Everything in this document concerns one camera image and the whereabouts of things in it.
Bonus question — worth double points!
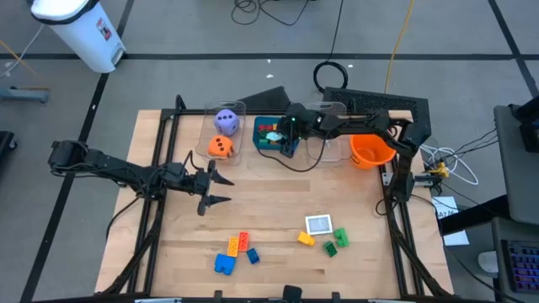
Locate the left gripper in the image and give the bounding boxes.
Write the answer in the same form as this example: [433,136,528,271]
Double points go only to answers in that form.
[184,159,235,216]

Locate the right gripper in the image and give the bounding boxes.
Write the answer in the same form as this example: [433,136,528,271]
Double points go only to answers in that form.
[280,103,319,159]

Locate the orange foam dice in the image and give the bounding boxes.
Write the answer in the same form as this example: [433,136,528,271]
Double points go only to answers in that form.
[207,134,236,160]

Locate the purple foam dice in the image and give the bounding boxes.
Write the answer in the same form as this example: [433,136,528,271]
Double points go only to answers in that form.
[213,109,241,136]

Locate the blue two-stud block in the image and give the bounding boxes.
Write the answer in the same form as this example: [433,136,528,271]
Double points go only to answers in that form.
[213,252,237,277]

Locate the yellow single-stud block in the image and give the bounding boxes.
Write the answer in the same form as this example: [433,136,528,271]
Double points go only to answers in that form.
[296,231,317,247]

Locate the grey-backed playing card deck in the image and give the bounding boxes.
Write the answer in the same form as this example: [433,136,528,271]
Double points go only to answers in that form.
[304,214,334,236]

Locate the green studded toy block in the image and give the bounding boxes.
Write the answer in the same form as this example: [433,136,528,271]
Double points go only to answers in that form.
[334,226,350,248]

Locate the black flat panel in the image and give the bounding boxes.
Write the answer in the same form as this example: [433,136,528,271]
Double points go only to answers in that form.
[237,85,296,111]

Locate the clear plastic container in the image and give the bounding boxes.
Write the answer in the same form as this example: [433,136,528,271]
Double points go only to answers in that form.
[302,100,353,168]
[195,99,248,166]

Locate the teal plastic bin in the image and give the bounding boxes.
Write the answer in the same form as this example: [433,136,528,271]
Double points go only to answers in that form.
[251,116,301,153]

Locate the orange pumpkin bucket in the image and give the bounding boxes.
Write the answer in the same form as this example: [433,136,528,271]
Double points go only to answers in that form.
[349,133,398,171]

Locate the black handheld controller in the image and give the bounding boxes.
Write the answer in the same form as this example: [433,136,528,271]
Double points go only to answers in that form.
[282,284,303,303]

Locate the white paper sheet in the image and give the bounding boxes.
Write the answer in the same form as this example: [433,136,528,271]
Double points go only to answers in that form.
[441,229,471,247]
[431,195,460,220]

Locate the white trash bin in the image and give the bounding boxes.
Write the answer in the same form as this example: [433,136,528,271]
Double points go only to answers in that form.
[29,0,127,75]

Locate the black floor object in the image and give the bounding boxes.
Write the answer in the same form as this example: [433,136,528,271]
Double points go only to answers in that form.
[0,130,18,152]

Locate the grey floor stand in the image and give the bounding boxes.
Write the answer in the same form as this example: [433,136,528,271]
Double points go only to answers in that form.
[0,86,51,104]

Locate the black desk device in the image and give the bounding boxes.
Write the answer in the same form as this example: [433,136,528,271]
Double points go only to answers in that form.
[509,95,539,153]

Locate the white computer mouse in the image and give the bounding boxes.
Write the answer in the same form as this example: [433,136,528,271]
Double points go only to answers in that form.
[477,250,500,274]

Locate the dark grey desk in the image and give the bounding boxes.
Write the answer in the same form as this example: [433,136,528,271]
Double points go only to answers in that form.
[490,216,539,303]

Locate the computer keyboard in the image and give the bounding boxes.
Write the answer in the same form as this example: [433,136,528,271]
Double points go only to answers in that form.
[500,238,539,295]

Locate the coiled black cable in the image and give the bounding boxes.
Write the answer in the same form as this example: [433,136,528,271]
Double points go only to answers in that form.
[312,0,350,94]

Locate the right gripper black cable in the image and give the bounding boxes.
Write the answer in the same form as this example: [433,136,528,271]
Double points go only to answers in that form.
[255,128,332,173]

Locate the black table frame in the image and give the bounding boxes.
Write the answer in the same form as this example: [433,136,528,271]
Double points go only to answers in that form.
[100,94,454,303]

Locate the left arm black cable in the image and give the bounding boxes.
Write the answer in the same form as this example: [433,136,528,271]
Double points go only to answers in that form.
[104,195,142,241]

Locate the black floor cable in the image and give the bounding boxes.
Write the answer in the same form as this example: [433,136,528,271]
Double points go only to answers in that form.
[230,0,312,26]

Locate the yellow floor cable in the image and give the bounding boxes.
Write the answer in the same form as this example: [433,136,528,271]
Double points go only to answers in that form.
[383,0,417,94]

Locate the white cable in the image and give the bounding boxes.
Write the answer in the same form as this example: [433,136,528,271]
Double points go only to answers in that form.
[419,144,480,186]

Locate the black cable bundle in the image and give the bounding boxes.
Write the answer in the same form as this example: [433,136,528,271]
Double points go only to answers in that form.
[458,127,499,163]

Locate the orange thin cable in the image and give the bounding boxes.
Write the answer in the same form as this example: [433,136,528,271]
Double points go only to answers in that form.
[0,40,43,81]

